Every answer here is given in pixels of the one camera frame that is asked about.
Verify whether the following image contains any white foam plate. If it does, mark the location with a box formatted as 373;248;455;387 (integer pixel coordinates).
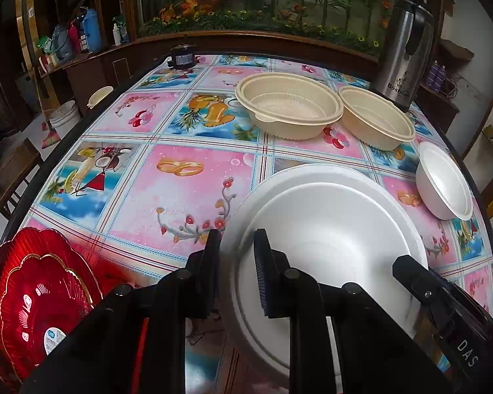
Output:
246;163;430;272
220;181;420;372

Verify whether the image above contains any dark labelled bottle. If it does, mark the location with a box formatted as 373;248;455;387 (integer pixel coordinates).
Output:
77;14;89;53

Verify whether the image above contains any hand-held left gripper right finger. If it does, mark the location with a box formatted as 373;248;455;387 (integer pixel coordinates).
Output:
252;228;453;394

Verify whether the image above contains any stainless steel thermos jug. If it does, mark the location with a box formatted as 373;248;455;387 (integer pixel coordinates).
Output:
372;0;435;112

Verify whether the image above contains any wooden chair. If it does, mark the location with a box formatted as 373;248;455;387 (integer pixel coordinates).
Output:
0;137;42;218

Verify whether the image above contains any small white foam bowl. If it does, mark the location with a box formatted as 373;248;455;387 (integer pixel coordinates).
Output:
416;142;474;221

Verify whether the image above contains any beige ribbed bowl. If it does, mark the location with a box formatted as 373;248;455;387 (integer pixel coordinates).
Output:
235;72;344;139
338;86;416;151

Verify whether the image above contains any white plastic bucket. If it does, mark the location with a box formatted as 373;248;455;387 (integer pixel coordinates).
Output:
49;100;82;138

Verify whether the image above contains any colourful printed tablecloth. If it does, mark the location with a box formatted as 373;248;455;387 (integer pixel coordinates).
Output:
25;54;493;394

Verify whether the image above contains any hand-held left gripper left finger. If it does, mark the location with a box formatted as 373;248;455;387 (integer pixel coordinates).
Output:
20;229;223;394

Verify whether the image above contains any red bottle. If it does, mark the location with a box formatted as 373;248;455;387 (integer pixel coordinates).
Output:
68;20;81;54

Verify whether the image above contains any small red gold-rimmed plate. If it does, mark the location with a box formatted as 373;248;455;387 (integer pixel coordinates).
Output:
0;254;95;368

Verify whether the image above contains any broom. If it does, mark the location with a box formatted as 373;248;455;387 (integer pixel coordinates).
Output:
39;109;60;150

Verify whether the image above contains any artificial flower planter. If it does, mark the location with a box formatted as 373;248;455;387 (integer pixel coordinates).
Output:
135;0;395;56

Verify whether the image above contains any blue thermos flask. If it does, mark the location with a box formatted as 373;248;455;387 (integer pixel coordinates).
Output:
83;7;103;53

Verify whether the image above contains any grey-blue jug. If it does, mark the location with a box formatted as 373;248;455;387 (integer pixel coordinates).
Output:
51;25;75;60

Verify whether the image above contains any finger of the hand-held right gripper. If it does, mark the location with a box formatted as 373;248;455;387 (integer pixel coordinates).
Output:
429;270;493;329
392;254;450;331

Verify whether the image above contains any small black device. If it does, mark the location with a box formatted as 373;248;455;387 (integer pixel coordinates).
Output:
167;44;199;70

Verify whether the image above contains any large red scalloped plate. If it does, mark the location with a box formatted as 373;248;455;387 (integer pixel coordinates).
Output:
0;227;103;390

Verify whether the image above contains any green packet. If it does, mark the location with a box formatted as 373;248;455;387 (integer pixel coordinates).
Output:
37;35;56;56

